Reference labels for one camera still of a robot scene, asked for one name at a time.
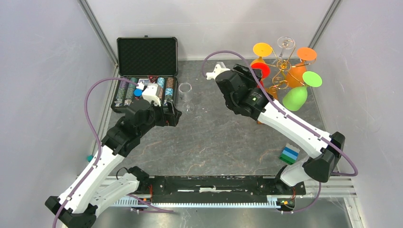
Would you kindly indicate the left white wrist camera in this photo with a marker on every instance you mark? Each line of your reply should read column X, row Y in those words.
column 151, row 93

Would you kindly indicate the yellow wine glass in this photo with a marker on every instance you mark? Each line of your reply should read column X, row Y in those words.
column 261, row 50

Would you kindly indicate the red wine glass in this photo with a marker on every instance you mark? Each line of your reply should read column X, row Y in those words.
column 264, row 69

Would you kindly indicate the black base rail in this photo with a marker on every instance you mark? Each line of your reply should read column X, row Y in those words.
column 213, row 192

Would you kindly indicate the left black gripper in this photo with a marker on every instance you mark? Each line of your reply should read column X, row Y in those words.
column 170, row 118

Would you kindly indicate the clear glass on rack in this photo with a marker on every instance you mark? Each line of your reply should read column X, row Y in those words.
column 287, row 46

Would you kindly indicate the green wine glass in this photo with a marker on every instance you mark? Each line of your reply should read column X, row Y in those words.
column 297, row 96

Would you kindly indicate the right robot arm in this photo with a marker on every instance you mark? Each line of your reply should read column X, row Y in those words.
column 243, row 96

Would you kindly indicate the blue poker chip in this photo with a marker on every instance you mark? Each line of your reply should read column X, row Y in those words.
column 138, row 92

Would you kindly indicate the gold wire glass rack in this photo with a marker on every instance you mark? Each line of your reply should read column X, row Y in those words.
column 278, row 81

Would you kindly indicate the clear wine glass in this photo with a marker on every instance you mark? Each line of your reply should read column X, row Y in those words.
column 186, row 95

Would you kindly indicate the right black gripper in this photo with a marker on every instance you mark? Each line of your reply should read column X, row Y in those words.
column 249, row 78

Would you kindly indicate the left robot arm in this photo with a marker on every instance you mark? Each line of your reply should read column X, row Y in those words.
column 83, row 202

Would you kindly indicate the orange wine glass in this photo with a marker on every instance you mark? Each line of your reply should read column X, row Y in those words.
column 294, row 76

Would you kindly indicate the blue green brick stack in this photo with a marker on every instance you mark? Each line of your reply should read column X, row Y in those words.
column 289, row 154

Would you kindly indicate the black poker chip case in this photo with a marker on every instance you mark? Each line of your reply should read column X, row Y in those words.
column 146, row 60

